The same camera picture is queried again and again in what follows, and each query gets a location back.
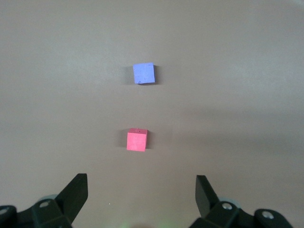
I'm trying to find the brown table cloth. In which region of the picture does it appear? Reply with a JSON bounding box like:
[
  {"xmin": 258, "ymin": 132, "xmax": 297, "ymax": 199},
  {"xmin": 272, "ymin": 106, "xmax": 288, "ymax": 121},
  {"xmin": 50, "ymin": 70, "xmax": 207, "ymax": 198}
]
[{"xmin": 0, "ymin": 0, "xmax": 304, "ymax": 228}]

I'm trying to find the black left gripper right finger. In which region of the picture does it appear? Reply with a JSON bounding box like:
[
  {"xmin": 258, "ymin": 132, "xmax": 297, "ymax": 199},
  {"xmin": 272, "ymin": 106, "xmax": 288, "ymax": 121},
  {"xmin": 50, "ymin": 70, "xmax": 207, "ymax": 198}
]
[{"xmin": 195, "ymin": 175, "xmax": 292, "ymax": 228}]

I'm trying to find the purple foam block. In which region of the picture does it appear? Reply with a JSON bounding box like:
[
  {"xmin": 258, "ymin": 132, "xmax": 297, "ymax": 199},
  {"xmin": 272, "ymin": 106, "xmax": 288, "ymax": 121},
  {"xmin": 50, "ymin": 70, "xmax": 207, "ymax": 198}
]
[{"xmin": 133, "ymin": 62, "xmax": 157, "ymax": 85}]

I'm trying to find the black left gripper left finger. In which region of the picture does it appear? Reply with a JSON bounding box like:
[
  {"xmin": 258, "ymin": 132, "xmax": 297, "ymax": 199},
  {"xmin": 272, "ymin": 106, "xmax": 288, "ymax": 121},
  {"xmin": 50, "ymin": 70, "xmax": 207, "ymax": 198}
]
[{"xmin": 0, "ymin": 173, "xmax": 89, "ymax": 228}]

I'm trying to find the red foam block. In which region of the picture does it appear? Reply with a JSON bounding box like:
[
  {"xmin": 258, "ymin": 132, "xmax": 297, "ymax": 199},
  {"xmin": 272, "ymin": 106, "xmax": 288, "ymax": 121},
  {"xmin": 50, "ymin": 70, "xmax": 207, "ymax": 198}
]
[{"xmin": 126, "ymin": 128, "xmax": 148, "ymax": 152}]

